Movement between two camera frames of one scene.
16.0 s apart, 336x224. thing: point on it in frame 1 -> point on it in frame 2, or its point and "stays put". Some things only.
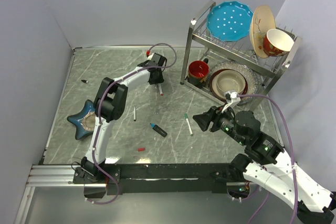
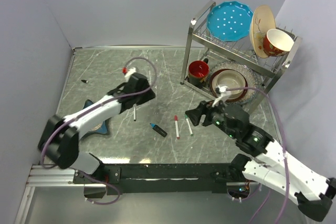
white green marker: (189, 127) stays put
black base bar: (169, 179) stays put
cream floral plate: (262, 20) stays put
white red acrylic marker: (160, 89) -> (177, 129)
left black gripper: (159, 80) -> (149, 95)
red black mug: (198, 73) stays put
